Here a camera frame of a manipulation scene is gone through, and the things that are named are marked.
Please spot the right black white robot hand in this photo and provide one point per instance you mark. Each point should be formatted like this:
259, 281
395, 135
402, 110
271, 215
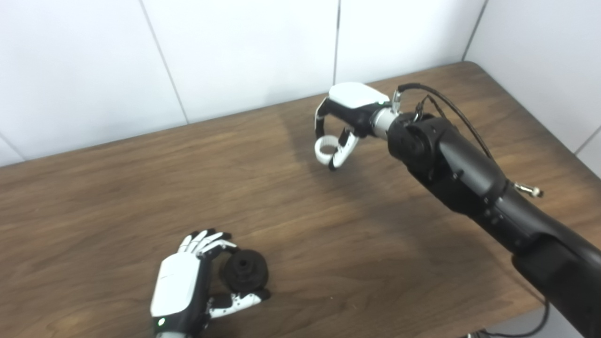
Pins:
354, 96

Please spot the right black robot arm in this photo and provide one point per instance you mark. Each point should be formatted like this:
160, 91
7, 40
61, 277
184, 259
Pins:
469, 173

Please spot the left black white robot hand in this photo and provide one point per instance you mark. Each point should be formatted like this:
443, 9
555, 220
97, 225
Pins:
176, 286

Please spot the round black plastic part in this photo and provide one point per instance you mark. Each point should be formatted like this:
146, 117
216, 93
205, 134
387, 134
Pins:
246, 272

